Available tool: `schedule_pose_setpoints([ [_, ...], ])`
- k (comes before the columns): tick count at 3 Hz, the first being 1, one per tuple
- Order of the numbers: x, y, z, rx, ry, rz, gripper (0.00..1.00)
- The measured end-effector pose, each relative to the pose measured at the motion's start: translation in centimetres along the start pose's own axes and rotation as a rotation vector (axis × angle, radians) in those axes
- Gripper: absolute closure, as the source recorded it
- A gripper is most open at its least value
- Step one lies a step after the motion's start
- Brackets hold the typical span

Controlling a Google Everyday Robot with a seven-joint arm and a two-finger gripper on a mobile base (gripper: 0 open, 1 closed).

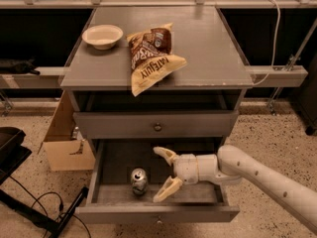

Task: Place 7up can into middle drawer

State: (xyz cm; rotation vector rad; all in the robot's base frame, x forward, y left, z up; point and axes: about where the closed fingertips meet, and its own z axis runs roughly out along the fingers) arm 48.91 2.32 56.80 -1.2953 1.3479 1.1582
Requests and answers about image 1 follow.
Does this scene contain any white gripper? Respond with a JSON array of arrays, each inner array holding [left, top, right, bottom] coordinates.
[[153, 147, 219, 203]]

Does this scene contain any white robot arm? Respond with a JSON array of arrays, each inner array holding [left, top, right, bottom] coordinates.
[[153, 145, 317, 233]]

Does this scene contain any grey wooden drawer cabinet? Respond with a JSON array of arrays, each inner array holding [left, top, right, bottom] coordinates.
[[58, 5, 255, 225]]

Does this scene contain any open grey middle drawer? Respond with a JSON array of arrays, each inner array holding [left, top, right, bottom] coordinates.
[[76, 139, 240, 224]]

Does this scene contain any closed grey top drawer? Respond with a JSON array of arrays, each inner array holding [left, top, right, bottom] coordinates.
[[73, 111, 238, 139]]

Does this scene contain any cardboard box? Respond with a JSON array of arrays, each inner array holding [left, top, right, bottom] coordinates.
[[43, 91, 95, 172]]

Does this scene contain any brown yellow chip bag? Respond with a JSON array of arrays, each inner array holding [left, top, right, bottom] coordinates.
[[127, 23, 187, 97]]

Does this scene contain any white paper bowl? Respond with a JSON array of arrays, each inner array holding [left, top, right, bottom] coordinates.
[[82, 25, 123, 51]]

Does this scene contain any black chair base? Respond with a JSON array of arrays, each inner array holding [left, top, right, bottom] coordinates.
[[0, 126, 89, 238]]

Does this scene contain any black floor cable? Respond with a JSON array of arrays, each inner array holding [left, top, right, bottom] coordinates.
[[9, 176, 92, 238]]

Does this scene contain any white hanging cable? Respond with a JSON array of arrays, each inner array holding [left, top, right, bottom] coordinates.
[[253, 0, 282, 87]]

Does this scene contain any metal rail frame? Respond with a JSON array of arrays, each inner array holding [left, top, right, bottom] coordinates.
[[0, 0, 317, 117]]

